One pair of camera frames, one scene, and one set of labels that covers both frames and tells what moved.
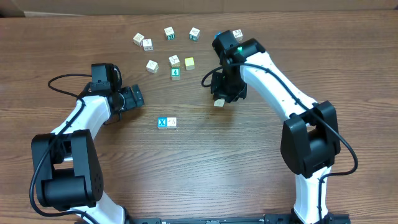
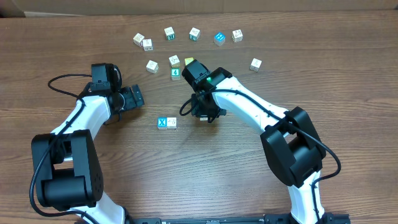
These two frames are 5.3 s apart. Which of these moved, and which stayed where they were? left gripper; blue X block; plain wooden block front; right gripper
Moved: right gripper
Stayed: left gripper; plain wooden block front; blue X block
